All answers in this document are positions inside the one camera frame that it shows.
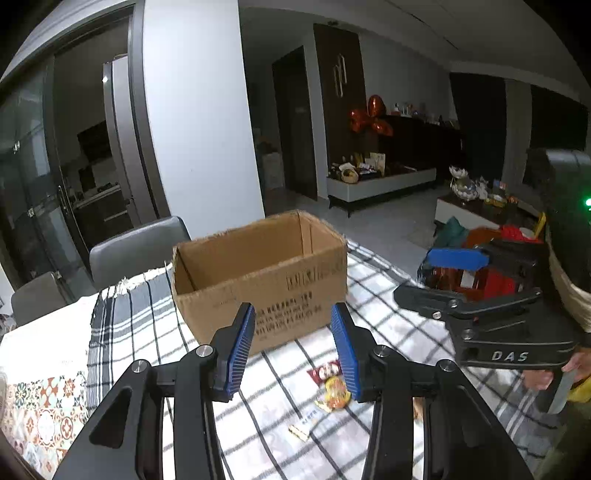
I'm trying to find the white low tv cabinet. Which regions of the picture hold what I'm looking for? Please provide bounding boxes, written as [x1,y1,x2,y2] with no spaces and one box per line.
[327,169,437,217]

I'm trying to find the small white wrapper piece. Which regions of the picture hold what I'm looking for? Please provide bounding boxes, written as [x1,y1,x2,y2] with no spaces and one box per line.
[288,424,310,442]

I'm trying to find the brown cardboard box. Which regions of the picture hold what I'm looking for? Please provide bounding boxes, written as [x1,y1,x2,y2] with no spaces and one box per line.
[172,210,348,353]

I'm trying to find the lotus flower ornament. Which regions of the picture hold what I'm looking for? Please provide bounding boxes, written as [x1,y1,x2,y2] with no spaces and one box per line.
[449,166,479,202]

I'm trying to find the wooden chair with red cloth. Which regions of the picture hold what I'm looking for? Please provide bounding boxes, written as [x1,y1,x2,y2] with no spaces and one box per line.
[418,225,547,301]

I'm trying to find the patterned floral table runner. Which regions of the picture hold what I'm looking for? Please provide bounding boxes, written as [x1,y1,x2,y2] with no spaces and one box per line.
[1,372,89,479]

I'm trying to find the checkered grey white tablecloth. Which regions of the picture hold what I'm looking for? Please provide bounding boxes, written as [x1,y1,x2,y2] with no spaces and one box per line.
[86,243,560,479]

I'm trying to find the red foil balloons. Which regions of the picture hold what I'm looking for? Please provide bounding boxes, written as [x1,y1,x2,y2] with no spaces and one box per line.
[349,95,394,137]

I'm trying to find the yellow orange candy packet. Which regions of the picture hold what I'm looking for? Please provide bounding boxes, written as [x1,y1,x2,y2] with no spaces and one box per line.
[315,376,352,413]

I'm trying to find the glass sliding door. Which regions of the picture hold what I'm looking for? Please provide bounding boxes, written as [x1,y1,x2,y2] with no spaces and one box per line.
[1,1,170,302]

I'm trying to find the green cloth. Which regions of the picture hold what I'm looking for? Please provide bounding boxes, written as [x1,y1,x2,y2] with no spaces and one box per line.
[433,216,470,248]

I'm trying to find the grey dining chair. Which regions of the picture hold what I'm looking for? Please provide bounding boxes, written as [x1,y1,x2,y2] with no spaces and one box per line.
[11,272,68,327]
[89,216,190,290]

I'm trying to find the right human hand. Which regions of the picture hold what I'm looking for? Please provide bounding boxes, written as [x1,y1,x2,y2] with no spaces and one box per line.
[521,348,591,393]

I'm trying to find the red white candy packet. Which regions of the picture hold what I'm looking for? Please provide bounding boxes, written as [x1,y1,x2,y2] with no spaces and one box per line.
[308,360,342,386]

